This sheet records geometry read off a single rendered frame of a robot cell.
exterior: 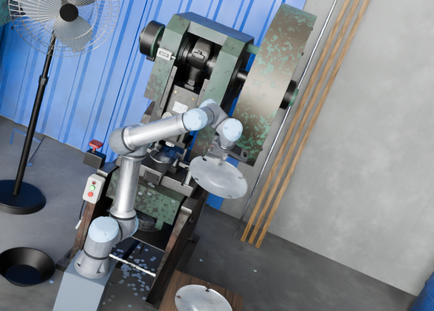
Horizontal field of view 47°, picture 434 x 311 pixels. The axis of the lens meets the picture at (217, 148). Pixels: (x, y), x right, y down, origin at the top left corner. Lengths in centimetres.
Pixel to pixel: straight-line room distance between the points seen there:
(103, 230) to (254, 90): 88
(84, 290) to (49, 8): 149
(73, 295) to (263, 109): 115
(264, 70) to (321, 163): 182
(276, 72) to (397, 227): 223
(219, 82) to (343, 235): 204
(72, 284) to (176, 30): 128
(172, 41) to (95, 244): 105
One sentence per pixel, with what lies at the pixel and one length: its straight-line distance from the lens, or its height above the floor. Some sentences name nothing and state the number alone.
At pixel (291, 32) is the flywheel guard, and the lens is 230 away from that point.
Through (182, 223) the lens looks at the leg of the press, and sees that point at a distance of 259.
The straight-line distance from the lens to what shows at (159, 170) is 254.
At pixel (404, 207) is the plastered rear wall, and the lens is 407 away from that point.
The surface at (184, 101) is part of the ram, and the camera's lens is 261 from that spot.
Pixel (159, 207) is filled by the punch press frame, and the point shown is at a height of 57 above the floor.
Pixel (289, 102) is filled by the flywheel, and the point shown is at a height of 131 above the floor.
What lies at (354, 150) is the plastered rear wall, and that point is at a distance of 388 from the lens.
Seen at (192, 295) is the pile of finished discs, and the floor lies 35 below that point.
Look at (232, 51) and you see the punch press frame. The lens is 249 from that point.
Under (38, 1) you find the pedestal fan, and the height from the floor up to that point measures 129.
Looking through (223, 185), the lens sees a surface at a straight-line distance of 234.
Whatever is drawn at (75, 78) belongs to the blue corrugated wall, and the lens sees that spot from 415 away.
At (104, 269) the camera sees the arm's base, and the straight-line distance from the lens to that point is 226.
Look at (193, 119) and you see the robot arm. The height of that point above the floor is 129.
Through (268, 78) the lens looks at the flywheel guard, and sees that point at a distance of 219.
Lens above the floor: 184
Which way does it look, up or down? 20 degrees down
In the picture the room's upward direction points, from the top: 21 degrees clockwise
